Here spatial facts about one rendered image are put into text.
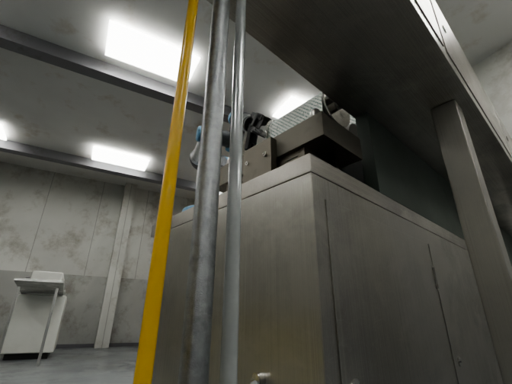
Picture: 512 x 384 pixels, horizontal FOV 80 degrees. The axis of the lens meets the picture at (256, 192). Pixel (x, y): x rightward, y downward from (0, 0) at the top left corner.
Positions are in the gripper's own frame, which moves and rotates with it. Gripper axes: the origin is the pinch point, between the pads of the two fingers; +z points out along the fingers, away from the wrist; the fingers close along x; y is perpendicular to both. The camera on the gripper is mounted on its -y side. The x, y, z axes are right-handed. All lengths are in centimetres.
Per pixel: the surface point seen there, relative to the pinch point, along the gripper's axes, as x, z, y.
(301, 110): -7.1, 16.6, 11.5
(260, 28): -44, 39, 15
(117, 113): 47, -529, -66
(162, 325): -33, 36, -57
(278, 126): -7.1, 9.3, 4.1
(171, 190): -65, 79, -10
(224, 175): -26.8, 22.4, -17.1
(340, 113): 0.7, 25.7, 15.8
